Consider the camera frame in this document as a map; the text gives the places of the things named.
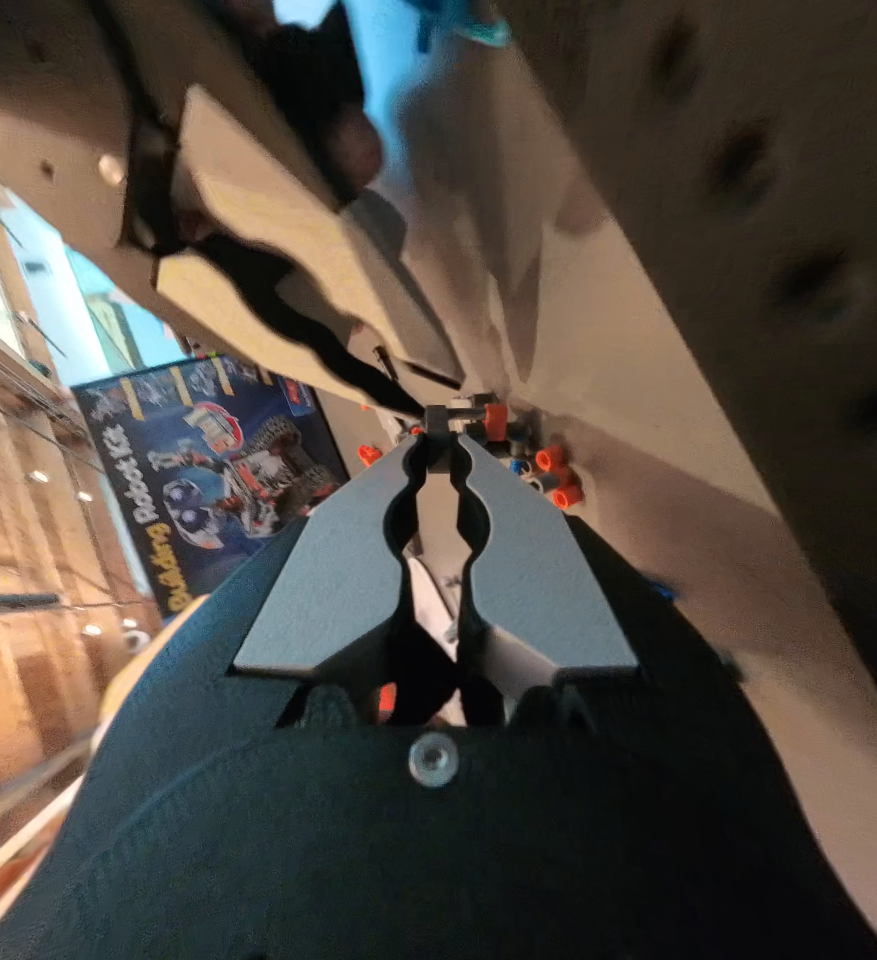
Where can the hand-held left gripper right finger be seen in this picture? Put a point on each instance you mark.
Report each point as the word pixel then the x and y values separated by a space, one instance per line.
pixel 536 592

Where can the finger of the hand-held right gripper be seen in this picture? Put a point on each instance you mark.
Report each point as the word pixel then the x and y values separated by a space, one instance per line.
pixel 206 289
pixel 273 195

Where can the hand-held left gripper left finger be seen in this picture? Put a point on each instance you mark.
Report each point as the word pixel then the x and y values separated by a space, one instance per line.
pixel 333 585

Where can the grey beam assembly orange bush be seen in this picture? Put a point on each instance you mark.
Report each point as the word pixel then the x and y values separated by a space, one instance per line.
pixel 438 420

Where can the blue robot kit box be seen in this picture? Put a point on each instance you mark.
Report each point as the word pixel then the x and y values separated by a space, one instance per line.
pixel 206 465

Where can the black dimpled mat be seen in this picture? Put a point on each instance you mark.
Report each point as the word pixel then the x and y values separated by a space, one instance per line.
pixel 783 225

